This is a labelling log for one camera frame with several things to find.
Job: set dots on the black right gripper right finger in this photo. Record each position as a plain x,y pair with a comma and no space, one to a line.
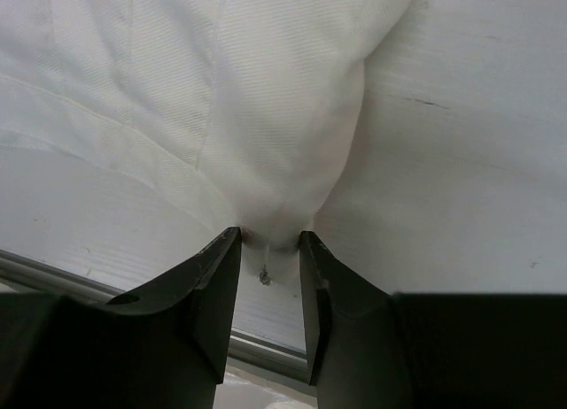
369,349

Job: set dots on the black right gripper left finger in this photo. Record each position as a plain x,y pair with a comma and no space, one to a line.
163,344

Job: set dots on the aluminium front table rail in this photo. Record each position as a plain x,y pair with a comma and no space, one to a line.
252,350

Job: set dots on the white pleated skirt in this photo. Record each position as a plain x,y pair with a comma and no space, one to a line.
240,112

